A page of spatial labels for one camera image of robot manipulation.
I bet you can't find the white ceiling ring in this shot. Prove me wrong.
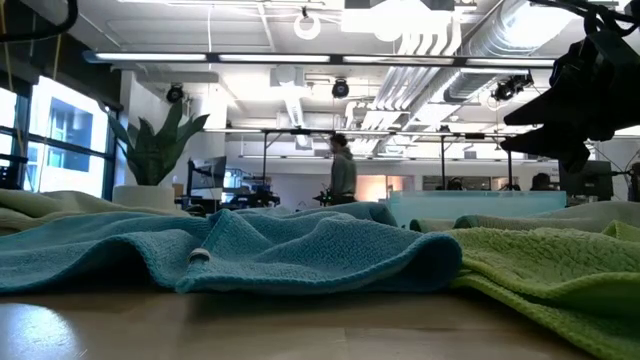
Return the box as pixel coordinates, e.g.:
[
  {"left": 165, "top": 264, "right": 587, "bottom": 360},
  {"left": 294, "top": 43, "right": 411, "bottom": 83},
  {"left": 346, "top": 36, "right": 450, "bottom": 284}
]
[{"left": 292, "top": 6, "right": 322, "bottom": 42}]

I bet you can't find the silver ceiling air duct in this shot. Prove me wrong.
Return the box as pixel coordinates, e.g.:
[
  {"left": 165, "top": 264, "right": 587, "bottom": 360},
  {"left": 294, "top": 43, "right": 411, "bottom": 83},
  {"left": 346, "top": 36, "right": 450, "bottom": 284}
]
[{"left": 443, "top": 0, "right": 581, "bottom": 104}]

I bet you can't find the long ceiling light bar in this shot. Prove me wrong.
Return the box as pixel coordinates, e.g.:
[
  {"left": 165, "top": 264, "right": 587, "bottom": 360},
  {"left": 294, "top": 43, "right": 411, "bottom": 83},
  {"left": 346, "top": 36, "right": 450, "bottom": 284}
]
[{"left": 82, "top": 49, "right": 557, "bottom": 69}]

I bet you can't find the snake plant in white pot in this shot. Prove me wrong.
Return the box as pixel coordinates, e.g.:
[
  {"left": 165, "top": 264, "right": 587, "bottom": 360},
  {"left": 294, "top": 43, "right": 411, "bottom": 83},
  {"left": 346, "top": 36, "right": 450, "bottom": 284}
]
[{"left": 102, "top": 99, "right": 211, "bottom": 211}]

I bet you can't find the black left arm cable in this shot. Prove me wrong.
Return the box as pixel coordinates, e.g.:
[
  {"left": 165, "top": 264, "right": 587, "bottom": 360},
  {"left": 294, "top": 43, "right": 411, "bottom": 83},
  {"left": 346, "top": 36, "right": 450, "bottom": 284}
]
[{"left": 0, "top": 0, "right": 80, "bottom": 44}]

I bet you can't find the translucent green plastic bin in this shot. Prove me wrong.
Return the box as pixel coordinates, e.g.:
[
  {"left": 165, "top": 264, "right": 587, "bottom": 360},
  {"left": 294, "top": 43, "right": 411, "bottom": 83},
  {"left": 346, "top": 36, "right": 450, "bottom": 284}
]
[{"left": 387, "top": 190, "right": 568, "bottom": 227}]

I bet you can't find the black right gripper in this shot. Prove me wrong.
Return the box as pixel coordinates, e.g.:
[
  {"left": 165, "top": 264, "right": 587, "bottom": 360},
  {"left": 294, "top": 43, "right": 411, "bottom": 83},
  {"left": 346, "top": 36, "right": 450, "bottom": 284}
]
[{"left": 500, "top": 29, "right": 640, "bottom": 174}]

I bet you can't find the lime green microfiber towel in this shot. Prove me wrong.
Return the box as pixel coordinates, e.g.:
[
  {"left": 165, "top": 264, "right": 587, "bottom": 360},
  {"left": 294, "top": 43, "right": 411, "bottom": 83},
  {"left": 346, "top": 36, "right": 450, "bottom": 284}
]
[{"left": 448, "top": 220, "right": 640, "bottom": 360}]

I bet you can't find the black computer monitor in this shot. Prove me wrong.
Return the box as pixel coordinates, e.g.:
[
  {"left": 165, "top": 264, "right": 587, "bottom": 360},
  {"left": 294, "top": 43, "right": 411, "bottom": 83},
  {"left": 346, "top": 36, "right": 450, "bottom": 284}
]
[{"left": 558, "top": 159, "right": 615, "bottom": 202}]

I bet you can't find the blue towel with white label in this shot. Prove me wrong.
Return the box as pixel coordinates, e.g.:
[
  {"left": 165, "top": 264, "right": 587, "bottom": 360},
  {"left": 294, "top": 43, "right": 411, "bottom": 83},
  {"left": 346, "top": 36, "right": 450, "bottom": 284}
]
[{"left": 0, "top": 208, "right": 464, "bottom": 296}]

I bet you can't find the angled black monitor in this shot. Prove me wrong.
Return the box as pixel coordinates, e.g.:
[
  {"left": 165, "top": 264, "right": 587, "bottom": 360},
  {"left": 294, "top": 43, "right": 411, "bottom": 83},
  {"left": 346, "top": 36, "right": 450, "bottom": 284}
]
[{"left": 186, "top": 155, "right": 228, "bottom": 192}]

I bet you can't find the black background gantry frame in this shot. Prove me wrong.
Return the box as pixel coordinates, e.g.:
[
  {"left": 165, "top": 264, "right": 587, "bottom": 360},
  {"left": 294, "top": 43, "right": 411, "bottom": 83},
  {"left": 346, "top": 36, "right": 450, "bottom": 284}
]
[{"left": 259, "top": 128, "right": 516, "bottom": 192}]

